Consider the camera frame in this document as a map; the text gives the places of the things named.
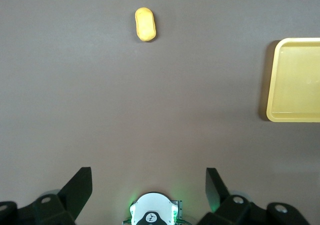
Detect yellow plastic tray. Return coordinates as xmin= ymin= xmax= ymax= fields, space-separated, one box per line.
xmin=265 ymin=37 xmax=320 ymax=123

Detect yellow potato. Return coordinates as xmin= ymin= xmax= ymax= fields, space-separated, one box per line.
xmin=134 ymin=7 xmax=159 ymax=43

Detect brown table mat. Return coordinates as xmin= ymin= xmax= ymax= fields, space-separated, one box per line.
xmin=0 ymin=0 xmax=320 ymax=225

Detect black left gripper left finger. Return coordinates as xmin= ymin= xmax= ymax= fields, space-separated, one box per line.
xmin=0 ymin=166 xmax=93 ymax=225

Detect grey base connector bracket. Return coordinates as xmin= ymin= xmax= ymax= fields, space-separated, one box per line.
xmin=172 ymin=199 xmax=184 ymax=222

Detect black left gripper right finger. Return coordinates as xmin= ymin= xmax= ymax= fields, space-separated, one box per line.
xmin=197 ymin=167 xmax=312 ymax=225

